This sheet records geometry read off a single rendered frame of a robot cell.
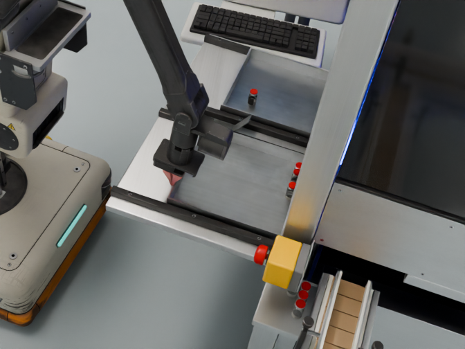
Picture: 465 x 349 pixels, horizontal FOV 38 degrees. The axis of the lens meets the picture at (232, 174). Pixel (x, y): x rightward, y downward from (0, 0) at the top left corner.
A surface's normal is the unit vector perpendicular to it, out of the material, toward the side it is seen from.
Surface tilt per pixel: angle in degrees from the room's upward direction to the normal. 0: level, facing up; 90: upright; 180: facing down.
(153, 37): 91
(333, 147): 90
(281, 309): 0
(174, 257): 0
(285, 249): 0
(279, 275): 90
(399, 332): 90
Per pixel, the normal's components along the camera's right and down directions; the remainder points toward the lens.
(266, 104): 0.12, -0.65
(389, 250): -0.32, 0.69
